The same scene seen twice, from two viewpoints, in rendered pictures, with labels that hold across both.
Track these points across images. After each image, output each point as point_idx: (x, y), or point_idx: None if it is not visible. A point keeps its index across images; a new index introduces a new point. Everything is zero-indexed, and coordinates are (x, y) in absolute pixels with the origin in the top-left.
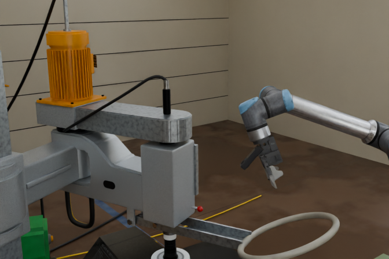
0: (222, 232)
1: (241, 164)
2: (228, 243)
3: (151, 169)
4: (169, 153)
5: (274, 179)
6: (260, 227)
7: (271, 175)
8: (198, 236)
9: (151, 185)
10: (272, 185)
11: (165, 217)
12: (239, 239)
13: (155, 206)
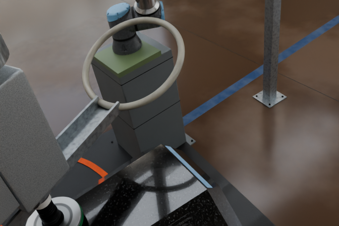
0: (77, 127)
1: None
2: (110, 117)
3: (5, 131)
4: (20, 76)
5: None
6: (88, 91)
7: None
8: (84, 148)
9: (17, 154)
10: None
11: (56, 168)
12: (98, 112)
13: (37, 172)
